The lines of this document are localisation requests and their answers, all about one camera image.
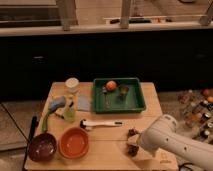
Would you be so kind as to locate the green plastic tray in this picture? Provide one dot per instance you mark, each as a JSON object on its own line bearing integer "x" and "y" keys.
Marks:
{"x": 133, "y": 103}

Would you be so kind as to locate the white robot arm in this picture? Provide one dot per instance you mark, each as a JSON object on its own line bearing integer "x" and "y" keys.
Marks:
{"x": 162, "y": 134}

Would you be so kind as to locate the orange bowl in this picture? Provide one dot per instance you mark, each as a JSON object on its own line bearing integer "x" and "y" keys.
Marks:
{"x": 74, "y": 143}

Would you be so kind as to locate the orange fruit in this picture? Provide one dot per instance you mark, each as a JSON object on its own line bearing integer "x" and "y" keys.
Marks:
{"x": 111, "y": 85}

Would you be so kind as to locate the white plastic cup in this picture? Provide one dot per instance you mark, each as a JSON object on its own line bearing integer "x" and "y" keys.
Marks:
{"x": 72, "y": 85}

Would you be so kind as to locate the blue grey cloth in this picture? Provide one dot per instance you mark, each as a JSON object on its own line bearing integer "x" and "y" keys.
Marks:
{"x": 83, "y": 103}

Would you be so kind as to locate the spice bottle rack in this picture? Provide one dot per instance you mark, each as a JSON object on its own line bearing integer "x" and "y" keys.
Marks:
{"x": 194, "y": 114}

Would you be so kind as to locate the dark purple bowl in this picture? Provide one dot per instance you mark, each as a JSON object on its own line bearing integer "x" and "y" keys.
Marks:
{"x": 42, "y": 147}

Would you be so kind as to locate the small metal cup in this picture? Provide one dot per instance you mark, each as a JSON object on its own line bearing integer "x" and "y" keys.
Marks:
{"x": 123, "y": 90}

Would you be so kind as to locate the wooden table board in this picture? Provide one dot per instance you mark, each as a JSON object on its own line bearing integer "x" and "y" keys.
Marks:
{"x": 107, "y": 145}

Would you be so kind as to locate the dark red grape bunch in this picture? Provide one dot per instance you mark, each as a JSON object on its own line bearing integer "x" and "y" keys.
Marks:
{"x": 132, "y": 150}

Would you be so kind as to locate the white handled kitchen tool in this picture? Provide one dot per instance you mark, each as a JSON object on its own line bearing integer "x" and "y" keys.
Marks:
{"x": 88, "y": 125}

